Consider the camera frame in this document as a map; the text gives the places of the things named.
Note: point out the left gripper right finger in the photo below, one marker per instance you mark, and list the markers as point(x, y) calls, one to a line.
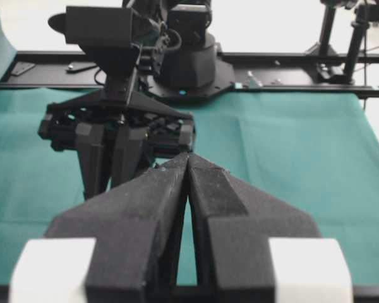
point(232, 223)

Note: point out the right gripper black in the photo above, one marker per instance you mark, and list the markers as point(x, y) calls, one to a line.
point(79, 123)

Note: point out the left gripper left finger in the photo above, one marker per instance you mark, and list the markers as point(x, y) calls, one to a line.
point(137, 227)

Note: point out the black aluminium frame rail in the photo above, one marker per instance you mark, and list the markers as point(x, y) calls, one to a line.
point(193, 77)

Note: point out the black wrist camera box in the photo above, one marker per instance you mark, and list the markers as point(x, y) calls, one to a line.
point(111, 37)

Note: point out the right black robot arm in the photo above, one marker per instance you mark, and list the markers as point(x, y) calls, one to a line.
point(150, 52)

